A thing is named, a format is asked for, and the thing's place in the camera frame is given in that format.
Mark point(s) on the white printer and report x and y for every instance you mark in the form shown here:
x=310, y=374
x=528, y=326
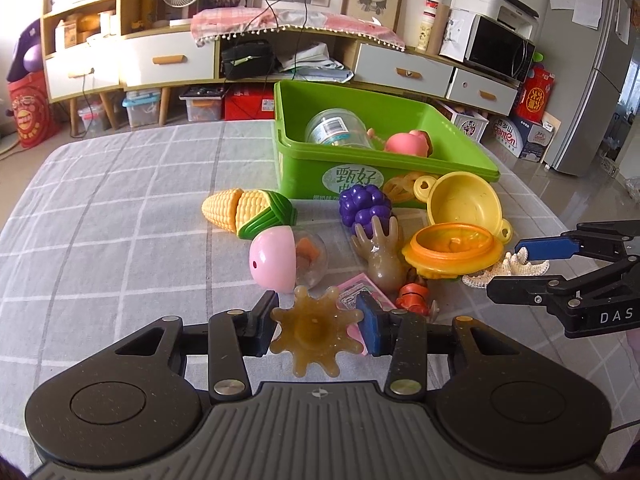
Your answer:
x=490, y=2

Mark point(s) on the stacked white cups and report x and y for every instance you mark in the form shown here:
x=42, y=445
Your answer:
x=427, y=25

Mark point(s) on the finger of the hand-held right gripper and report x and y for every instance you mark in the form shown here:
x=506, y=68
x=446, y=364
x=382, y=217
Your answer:
x=517, y=290
x=545, y=248

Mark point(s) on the white wooden low cabinet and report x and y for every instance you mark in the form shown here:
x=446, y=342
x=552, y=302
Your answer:
x=405, y=67

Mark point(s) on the pink card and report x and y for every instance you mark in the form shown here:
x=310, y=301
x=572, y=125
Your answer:
x=372, y=287

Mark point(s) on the clear plastic jar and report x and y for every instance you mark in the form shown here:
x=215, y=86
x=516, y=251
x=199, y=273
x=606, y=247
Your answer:
x=335, y=130

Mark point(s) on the white coral piece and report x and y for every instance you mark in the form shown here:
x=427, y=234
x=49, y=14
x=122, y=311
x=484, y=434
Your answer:
x=510, y=265

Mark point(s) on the pink round toy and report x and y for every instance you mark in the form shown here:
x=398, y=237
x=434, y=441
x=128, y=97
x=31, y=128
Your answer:
x=405, y=144

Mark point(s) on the grey checked tablecloth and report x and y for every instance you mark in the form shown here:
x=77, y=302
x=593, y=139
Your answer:
x=125, y=235

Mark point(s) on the pile of pale cloth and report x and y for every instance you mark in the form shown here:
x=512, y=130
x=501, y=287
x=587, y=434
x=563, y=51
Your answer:
x=312, y=62

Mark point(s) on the pink capsule ball toy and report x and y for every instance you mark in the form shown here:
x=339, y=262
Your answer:
x=272, y=255

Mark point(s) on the black bag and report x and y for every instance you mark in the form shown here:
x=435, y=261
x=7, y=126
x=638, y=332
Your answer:
x=247, y=60

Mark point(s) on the blue and white carton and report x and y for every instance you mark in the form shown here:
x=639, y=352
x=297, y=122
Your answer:
x=520, y=137

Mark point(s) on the clear storage box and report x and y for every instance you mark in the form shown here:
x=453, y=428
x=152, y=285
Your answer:
x=202, y=105
x=142, y=109
x=92, y=120

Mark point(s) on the silver refrigerator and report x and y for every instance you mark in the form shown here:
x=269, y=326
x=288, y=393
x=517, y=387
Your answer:
x=580, y=85

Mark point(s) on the black microwave oven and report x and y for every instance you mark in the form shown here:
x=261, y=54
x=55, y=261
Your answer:
x=495, y=50

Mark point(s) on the paper notes on refrigerator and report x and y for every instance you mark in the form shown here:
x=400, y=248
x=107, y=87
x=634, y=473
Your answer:
x=575, y=0

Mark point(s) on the orange clownfish toy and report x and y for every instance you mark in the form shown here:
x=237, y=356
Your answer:
x=412, y=297

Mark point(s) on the brown translucent hand toy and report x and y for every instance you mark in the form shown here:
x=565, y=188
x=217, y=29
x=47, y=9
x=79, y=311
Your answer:
x=382, y=265

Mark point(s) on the green plastic bin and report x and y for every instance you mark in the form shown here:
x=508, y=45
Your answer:
x=300, y=170

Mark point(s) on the orange toy pot lid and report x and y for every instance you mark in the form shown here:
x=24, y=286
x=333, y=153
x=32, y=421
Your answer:
x=450, y=255

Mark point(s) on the red gift box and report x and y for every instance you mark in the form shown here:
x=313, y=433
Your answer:
x=535, y=95

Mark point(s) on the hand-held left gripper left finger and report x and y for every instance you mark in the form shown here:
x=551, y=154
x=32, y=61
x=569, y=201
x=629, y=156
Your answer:
x=265, y=325

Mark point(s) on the purple ball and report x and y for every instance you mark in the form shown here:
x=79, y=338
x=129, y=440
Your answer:
x=32, y=57

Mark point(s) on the purple toy grapes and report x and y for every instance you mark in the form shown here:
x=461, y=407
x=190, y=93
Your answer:
x=360, y=202

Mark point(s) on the pink tasselled cloth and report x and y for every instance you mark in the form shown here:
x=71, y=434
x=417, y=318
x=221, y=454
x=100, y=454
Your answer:
x=300, y=22

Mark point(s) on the red cardboard box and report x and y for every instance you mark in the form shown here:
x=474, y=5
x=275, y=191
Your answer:
x=247, y=105

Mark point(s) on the brown translucent star toy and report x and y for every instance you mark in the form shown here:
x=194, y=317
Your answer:
x=312, y=332

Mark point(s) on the yellow toy pot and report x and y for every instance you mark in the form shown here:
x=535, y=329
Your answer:
x=465, y=200

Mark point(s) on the red printed bag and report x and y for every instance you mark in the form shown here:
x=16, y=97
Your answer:
x=32, y=110

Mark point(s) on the white wooden shelf cabinet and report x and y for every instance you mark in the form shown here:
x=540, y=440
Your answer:
x=165, y=57

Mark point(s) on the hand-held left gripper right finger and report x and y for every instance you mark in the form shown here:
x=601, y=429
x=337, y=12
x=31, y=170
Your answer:
x=370, y=327

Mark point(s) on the yellow toy corn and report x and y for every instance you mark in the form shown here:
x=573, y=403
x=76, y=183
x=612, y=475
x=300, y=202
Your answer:
x=225, y=207

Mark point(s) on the white plastic crate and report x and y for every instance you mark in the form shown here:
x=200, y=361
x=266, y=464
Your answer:
x=467, y=122

